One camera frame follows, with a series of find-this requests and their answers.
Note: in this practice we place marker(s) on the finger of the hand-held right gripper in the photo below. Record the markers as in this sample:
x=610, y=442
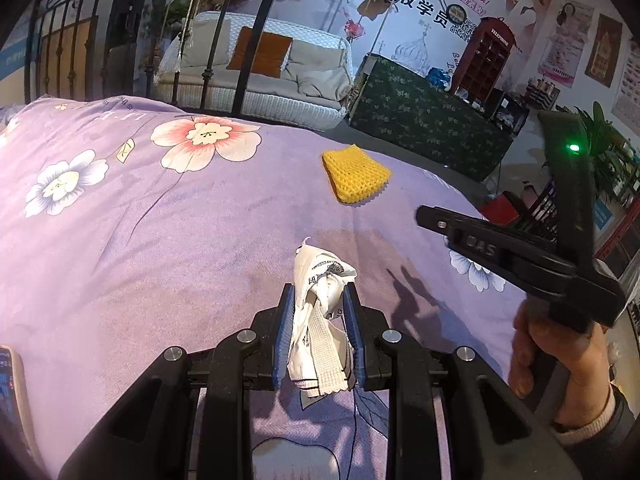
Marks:
x=450, y=217

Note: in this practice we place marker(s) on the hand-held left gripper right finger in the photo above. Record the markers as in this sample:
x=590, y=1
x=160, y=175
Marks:
x=356, y=345

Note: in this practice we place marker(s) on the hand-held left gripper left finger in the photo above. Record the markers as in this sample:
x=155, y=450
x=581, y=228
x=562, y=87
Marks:
x=282, y=340

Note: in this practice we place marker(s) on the white printed wrapper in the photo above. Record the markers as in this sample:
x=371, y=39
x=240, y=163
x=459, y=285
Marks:
x=320, y=330

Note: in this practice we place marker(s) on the yellow foam fruit net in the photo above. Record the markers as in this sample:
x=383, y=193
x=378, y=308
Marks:
x=355, y=175

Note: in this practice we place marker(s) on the person's right forearm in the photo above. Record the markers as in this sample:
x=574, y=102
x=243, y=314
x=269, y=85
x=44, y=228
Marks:
x=615, y=435

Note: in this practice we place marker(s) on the person's right hand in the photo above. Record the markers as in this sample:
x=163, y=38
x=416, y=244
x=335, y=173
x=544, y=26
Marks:
x=575, y=370

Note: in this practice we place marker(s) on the red bag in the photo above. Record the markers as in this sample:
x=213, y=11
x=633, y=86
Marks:
x=500, y=207

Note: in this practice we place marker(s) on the small blue sign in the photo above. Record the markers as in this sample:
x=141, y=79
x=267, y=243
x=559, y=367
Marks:
x=603, y=212

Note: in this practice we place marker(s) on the black metal rack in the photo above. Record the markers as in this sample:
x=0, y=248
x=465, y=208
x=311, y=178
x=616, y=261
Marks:
x=540, y=205

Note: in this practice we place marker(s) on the green patterned counter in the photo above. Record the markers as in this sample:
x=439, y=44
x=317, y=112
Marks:
x=425, y=115

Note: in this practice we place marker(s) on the black display box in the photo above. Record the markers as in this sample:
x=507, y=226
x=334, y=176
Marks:
x=500, y=105

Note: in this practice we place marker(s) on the potted green plant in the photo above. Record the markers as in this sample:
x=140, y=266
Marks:
x=607, y=145

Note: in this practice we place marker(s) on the purple floral blanket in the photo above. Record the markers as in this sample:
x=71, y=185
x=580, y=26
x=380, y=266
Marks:
x=150, y=240

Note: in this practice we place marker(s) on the red telephone booth cabinet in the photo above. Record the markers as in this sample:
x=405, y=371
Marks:
x=492, y=35

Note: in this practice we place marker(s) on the white chart poster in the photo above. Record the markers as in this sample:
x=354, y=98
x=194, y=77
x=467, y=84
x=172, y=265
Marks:
x=627, y=90

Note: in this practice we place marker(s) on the white cushion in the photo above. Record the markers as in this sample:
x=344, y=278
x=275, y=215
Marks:
x=320, y=70
x=210, y=45

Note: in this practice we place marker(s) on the white wicker swing sofa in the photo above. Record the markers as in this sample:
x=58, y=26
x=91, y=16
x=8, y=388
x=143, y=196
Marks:
x=250, y=105

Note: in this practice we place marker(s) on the orange cushion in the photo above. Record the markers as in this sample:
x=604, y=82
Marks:
x=260, y=52

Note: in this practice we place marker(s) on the smartphone with white case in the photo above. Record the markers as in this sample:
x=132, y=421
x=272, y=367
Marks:
x=12, y=400

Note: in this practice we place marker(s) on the wall shelf with bottles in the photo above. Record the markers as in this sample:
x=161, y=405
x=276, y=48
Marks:
x=541, y=94

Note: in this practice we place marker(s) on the pink wall poster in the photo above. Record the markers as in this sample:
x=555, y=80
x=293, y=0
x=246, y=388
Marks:
x=565, y=45

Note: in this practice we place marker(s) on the brown wall poster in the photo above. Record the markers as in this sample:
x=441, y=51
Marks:
x=602, y=50

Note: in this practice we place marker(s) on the black metal bed frame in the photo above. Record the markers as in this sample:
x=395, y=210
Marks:
x=257, y=45

